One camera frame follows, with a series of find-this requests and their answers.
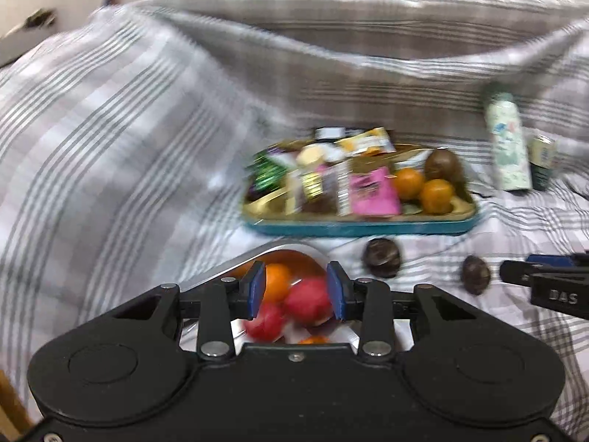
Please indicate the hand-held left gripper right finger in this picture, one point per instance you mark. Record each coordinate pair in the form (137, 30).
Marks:
(336, 291)

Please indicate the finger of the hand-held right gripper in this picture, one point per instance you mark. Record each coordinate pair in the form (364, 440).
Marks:
(552, 260)
(515, 272)

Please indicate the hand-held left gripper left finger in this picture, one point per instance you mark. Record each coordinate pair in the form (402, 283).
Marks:
(255, 289)

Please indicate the orange mandarin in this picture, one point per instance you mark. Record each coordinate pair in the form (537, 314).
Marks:
(313, 340)
(277, 283)

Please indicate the red tomato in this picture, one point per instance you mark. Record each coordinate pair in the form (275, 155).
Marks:
(308, 299)
(264, 322)

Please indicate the stainless steel tray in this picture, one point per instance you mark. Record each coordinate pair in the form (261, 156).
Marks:
(216, 276)

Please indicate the dark wrinkled passion fruit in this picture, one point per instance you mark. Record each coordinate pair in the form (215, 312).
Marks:
(382, 258)
(476, 275)

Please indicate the teal and gold tin tray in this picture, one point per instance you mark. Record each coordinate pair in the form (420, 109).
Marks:
(359, 226)

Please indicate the small green and white can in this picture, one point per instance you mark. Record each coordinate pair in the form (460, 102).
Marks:
(543, 161)

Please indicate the clear packet of brown snack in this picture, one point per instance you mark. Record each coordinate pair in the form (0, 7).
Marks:
(317, 191)

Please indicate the pink snack packet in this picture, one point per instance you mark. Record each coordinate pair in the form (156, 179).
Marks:
(373, 193)

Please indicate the small orange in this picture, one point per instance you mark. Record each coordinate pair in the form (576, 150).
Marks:
(437, 197)
(408, 184)

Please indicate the green foil candy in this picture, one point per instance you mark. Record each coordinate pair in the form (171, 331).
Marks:
(268, 172)

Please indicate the cartoon print bottle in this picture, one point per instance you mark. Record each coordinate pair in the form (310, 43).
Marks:
(506, 142)

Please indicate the brown passion fruit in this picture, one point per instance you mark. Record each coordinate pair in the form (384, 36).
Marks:
(444, 165)

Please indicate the round white pastry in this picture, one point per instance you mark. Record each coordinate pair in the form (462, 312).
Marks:
(313, 154)

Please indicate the yellow and white snack packet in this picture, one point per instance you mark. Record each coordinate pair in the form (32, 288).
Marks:
(366, 142)

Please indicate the black box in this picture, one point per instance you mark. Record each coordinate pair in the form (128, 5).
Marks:
(329, 135)

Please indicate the grey plaid blanket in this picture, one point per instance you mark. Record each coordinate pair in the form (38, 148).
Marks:
(138, 147)

